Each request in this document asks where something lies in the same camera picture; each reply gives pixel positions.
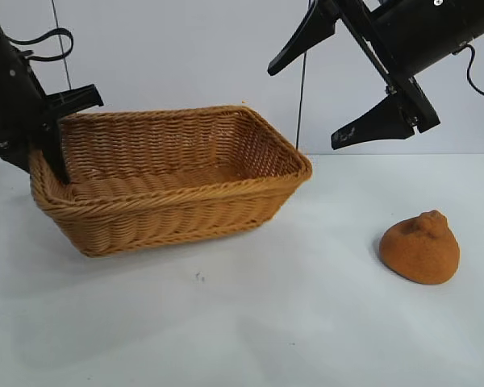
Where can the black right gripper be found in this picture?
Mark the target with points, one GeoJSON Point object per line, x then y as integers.
{"type": "Point", "coordinates": [423, 32]}

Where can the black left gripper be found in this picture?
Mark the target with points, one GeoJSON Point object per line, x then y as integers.
{"type": "Point", "coordinates": [8, 92]}

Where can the woven wicker basket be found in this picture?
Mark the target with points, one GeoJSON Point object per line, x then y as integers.
{"type": "Point", "coordinates": [165, 209]}

